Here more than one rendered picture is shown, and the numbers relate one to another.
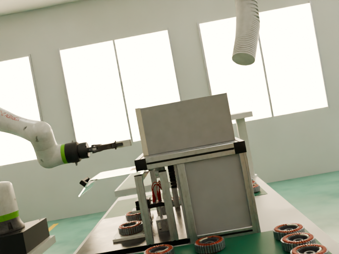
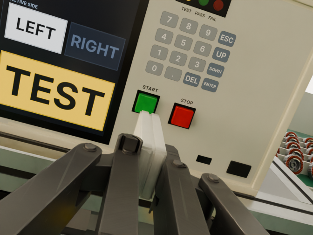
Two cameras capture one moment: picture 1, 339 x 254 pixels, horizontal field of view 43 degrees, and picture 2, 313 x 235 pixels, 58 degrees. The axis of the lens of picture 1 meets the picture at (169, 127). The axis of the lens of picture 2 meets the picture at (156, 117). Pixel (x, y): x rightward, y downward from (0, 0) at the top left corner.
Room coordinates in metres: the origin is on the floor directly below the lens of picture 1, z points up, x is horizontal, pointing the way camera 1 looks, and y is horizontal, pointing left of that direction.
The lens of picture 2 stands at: (1.97, 0.39, 1.25)
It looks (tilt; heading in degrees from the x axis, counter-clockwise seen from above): 16 degrees down; 260
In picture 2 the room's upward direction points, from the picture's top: 18 degrees clockwise
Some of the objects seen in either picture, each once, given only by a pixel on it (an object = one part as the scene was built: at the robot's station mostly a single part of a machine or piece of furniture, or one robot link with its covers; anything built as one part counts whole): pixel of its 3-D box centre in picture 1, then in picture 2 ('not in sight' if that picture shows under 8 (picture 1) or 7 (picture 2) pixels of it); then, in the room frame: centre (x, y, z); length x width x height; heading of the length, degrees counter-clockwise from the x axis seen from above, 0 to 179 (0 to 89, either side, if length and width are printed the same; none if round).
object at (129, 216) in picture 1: (136, 215); not in sight; (2.14, 0.24, 0.80); 0.11 x 0.11 x 0.04
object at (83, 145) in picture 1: (89, 149); not in sight; (1.94, 0.38, 1.18); 0.09 x 0.08 x 0.07; 88
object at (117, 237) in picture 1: (131, 233); not in sight; (1.90, 0.25, 0.78); 0.15 x 0.15 x 0.01; 88
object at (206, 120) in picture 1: (184, 123); (107, 38); (2.00, -0.07, 1.22); 0.44 x 0.39 x 0.20; 178
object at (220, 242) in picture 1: (209, 244); not in sight; (1.56, -0.07, 0.77); 0.11 x 0.11 x 0.04
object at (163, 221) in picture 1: (162, 223); not in sight; (1.90, 0.11, 0.80); 0.08 x 0.05 x 0.06; 178
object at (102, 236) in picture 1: (138, 229); not in sight; (2.02, 0.23, 0.76); 0.64 x 0.47 x 0.02; 178
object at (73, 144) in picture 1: (73, 152); not in sight; (1.95, 0.45, 1.18); 0.09 x 0.06 x 0.12; 178
